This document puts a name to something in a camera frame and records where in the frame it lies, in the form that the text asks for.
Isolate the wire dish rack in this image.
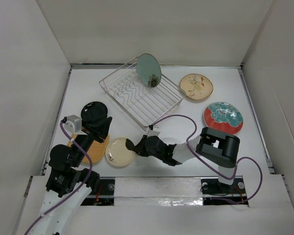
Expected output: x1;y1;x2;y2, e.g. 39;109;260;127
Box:
99;57;185;131

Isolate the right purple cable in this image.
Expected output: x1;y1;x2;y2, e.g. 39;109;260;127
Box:
150;114;263;204

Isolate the black round plate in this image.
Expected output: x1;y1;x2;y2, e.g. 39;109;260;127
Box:
81;101;108;123

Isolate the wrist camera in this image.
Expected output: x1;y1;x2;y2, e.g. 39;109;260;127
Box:
62;115;82;134
147;125;161;137

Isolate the cream plate with black spot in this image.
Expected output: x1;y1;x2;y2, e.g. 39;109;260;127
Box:
105;138;136;168

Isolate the light blue flower plate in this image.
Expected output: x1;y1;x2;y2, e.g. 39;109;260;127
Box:
136;53;162;88

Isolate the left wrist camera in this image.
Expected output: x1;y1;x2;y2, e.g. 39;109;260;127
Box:
62;115;82;134

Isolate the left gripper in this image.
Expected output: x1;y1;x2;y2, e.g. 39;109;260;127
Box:
72;113;112;165

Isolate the purple cable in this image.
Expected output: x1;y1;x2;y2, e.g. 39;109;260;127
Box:
24;118;93;235
150;114;263;204

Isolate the orange woven oval plate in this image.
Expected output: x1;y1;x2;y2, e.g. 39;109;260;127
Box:
67;134;110;164

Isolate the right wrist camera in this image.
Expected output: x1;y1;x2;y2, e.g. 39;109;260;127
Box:
147;125;161;137

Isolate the red and teal plate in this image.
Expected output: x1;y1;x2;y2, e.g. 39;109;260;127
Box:
203;101;244;135

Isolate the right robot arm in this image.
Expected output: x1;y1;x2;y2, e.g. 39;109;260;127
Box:
125;127;240;192

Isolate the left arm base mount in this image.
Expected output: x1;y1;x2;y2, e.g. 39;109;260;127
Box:
81;177;115;206

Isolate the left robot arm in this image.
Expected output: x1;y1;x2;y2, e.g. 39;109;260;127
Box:
25;115;112;235

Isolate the beige floral plate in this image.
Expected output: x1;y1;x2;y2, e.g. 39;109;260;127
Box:
179;73;214;101

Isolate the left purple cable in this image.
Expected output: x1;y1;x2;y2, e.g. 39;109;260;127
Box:
24;118;93;235

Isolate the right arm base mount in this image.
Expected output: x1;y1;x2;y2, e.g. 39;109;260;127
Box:
200;177;247;206

